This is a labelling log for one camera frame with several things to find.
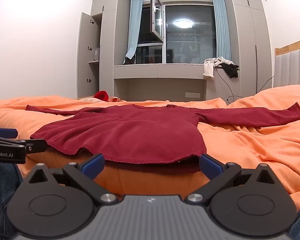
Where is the dark red long-sleeved sweater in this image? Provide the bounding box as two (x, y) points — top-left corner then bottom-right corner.
(25, 104), (300, 174)

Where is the grey padded headboard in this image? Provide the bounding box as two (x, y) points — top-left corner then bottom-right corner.
(273, 37), (300, 88)

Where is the bright red cloth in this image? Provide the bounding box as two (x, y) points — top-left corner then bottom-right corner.
(93, 90), (110, 102)

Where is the open window sash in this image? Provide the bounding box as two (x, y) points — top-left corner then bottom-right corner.
(149, 0), (165, 42)

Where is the person's left leg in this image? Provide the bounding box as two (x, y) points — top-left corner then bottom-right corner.
(0, 162), (23, 240)

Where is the window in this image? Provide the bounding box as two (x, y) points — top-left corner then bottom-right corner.
(137, 1), (217, 64)

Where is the black cable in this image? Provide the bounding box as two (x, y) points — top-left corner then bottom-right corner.
(213, 57), (275, 103)

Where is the pink patterned cloth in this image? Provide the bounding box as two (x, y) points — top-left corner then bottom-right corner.
(77, 96), (121, 103)

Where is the black garment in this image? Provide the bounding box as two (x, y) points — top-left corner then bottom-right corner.
(221, 63), (240, 79)

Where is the white garment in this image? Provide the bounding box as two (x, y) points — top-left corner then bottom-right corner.
(203, 56), (235, 80)

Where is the grey wardrobe door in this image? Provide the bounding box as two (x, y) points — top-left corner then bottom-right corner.
(77, 12), (102, 98)

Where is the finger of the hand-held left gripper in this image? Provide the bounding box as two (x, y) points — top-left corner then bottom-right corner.
(0, 135), (48, 154)
(0, 127), (18, 140)

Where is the light blue curtain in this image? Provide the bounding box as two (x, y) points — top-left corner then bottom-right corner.
(126, 0), (144, 59)
(212, 0), (232, 63)

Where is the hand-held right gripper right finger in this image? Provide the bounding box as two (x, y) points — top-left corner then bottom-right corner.
(184, 153), (278, 207)

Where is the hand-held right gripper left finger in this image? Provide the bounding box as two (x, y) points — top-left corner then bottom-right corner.
(27, 153), (120, 207)

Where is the orange bed blanket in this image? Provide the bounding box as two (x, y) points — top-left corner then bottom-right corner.
(0, 84), (300, 213)

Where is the grey built-in wardrobe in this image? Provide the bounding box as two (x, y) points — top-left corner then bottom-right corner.
(89, 0), (272, 102)

